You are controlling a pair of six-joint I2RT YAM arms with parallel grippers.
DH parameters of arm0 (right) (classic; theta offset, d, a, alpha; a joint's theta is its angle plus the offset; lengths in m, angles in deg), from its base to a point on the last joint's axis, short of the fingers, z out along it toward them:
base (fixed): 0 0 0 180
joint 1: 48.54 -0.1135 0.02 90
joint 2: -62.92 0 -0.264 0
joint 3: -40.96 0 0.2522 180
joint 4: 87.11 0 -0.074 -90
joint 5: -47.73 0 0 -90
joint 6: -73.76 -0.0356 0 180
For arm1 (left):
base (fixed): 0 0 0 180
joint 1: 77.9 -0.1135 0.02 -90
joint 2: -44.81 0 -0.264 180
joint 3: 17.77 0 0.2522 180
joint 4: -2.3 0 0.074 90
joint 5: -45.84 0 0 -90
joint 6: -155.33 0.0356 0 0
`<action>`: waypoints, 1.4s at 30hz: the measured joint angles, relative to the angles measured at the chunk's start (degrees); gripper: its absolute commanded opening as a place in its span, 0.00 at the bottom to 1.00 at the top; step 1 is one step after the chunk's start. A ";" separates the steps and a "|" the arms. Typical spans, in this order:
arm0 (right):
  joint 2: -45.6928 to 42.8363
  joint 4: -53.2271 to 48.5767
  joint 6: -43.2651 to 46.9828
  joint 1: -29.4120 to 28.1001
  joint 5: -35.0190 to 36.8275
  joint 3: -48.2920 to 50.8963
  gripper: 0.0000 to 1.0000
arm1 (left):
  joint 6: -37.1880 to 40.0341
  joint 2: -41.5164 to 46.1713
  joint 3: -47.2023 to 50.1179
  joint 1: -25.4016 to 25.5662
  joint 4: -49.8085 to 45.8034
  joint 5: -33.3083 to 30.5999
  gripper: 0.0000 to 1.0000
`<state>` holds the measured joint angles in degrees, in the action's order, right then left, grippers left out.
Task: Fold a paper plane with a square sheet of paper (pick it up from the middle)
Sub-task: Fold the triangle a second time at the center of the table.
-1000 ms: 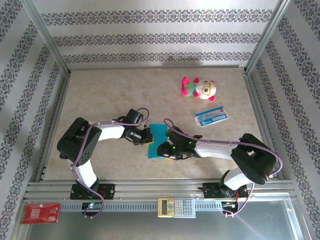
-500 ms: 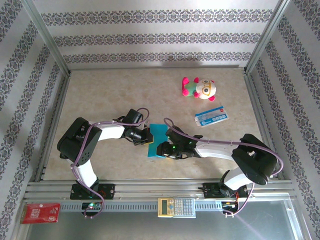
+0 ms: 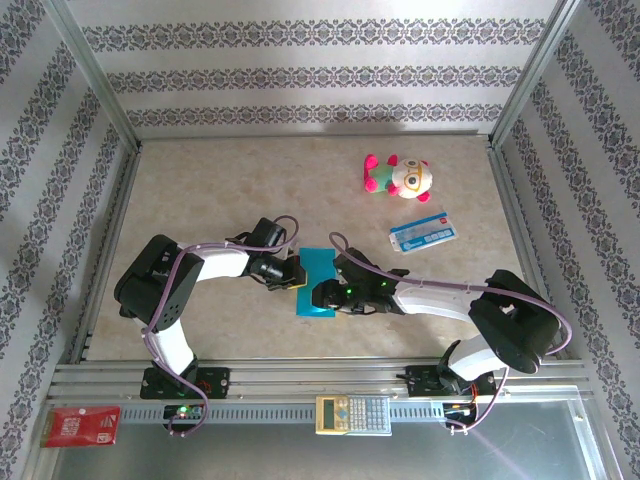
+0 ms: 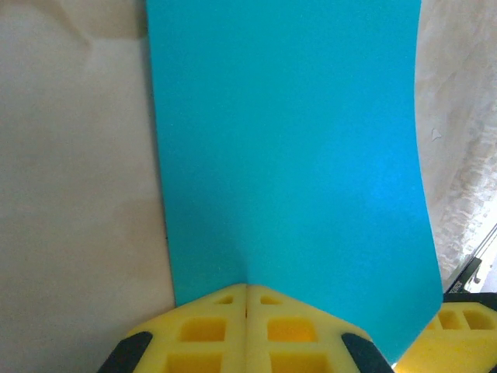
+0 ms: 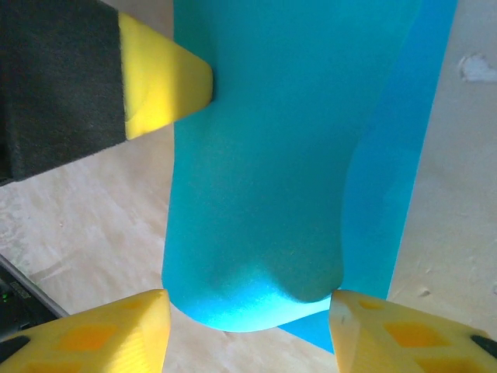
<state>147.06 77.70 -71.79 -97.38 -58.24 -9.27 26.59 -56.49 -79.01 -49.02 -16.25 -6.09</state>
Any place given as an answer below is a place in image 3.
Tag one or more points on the aluminium side rail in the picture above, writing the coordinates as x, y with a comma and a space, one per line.
511, 200
119, 200

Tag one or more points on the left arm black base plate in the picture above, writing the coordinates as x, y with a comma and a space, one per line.
220, 382

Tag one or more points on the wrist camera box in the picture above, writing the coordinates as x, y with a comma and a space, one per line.
357, 265
267, 233

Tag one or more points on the pink white plush toy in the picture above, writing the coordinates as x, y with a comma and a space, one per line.
410, 180

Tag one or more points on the aluminium back rail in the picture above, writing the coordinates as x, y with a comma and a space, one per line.
310, 135

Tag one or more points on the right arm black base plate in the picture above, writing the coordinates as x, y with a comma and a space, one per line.
420, 382

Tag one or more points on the beige scientific calculator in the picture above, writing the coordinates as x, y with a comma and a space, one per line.
350, 415

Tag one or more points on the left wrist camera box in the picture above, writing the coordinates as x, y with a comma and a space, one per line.
267, 233

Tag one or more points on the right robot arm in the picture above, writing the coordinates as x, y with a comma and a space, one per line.
515, 320

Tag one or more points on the blue square paper sheet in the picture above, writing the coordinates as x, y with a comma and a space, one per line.
320, 265

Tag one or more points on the steel sheet shelf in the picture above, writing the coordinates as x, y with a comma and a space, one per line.
250, 455

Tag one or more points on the small controller board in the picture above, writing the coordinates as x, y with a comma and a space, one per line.
192, 411
457, 410

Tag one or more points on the red flat packet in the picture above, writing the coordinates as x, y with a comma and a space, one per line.
80, 427

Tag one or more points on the aluminium front rail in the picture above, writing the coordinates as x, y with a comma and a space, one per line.
310, 380

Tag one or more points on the aluminium corner post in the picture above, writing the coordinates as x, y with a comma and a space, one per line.
530, 75
96, 75

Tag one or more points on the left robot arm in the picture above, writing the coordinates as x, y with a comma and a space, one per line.
160, 285

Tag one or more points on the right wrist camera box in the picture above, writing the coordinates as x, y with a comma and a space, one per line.
357, 265

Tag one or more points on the blue white tissue pack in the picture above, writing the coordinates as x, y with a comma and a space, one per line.
425, 234

